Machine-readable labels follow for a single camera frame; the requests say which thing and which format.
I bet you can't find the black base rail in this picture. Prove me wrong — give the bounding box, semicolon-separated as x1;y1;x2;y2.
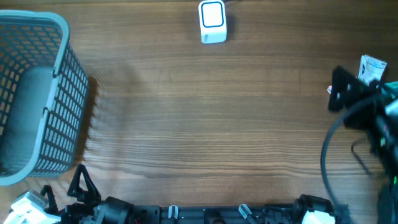
129;203;351;224

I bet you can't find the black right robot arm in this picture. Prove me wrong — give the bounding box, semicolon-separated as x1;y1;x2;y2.
292;66;397;223

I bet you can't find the grey plastic shopping basket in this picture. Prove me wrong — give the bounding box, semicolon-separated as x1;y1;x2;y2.
1;10;90;186

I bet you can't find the red white small packet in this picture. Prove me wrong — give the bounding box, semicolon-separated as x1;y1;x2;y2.
327;85;332;94

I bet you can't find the light blue wipes packet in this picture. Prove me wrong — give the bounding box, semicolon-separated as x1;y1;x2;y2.
383;81;398;98

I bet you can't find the white barcode scanner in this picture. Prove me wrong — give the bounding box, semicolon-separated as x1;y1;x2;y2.
198;0;227;44

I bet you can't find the white blue small box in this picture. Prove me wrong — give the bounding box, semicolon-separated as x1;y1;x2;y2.
358;55;387;85

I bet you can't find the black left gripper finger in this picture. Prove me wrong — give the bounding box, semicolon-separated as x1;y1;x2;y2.
67;164;101;202
40;185;59;215

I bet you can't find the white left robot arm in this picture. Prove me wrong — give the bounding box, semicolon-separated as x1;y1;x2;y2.
40;164;136;223

